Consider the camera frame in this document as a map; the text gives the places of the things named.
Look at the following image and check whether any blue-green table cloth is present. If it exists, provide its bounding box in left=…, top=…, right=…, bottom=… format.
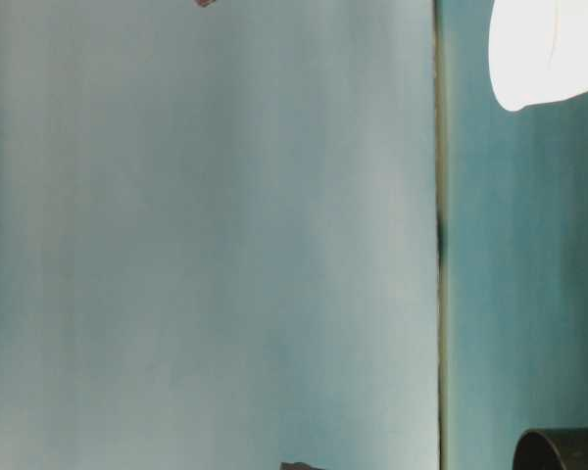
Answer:
left=434, top=0, right=588, bottom=470

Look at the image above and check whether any pale blue-green backdrop cloth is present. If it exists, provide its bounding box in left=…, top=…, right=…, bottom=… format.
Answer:
left=0, top=0, right=440, bottom=470

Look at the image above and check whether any black cup holder red handle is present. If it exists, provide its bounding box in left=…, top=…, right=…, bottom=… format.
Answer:
left=513, top=428, right=588, bottom=470

